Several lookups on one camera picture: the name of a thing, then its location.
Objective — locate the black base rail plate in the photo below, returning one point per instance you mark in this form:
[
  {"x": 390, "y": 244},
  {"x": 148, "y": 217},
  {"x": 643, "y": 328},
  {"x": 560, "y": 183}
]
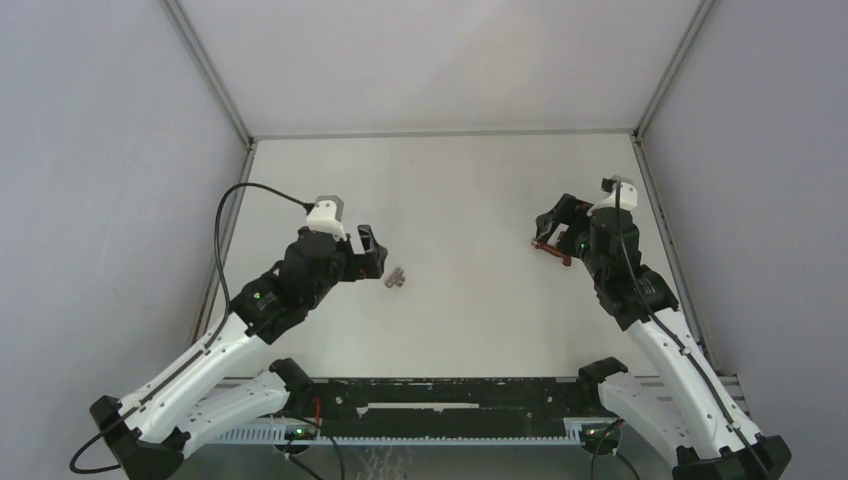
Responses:
[{"x": 529, "y": 406}]

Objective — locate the silver metal tee fitting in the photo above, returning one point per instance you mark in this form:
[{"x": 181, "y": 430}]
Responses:
[{"x": 396, "y": 279}]

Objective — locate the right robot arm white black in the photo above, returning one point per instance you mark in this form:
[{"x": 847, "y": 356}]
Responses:
[{"x": 704, "y": 434}]

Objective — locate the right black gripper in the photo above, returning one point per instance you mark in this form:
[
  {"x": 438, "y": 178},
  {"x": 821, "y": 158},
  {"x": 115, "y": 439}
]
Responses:
[{"x": 570, "y": 211}]

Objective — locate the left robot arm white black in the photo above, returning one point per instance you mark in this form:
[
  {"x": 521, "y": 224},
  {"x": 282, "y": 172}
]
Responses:
[{"x": 152, "y": 430}]

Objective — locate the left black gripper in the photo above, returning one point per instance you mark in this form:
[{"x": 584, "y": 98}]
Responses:
[{"x": 368, "y": 265}]

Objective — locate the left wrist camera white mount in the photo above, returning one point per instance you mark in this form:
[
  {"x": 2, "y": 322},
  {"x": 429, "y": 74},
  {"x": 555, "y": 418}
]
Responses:
[{"x": 326, "y": 217}]

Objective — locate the white slotted cable duct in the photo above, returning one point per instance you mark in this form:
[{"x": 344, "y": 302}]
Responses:
[{"x": 300, "y": 434}]

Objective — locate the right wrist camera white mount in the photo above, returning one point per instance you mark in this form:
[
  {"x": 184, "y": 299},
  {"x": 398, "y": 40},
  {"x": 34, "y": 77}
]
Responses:
[{"x": 620, "y": 193}]

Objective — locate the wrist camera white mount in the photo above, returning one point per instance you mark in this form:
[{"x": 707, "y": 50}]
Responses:
[
  {"x": 326, "y": 217},
  {"x": 620, "y": 193}
]

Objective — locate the red brown water faucet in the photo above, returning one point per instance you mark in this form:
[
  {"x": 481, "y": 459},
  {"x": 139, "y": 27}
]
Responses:
[{"x": 566, "y": 260}]

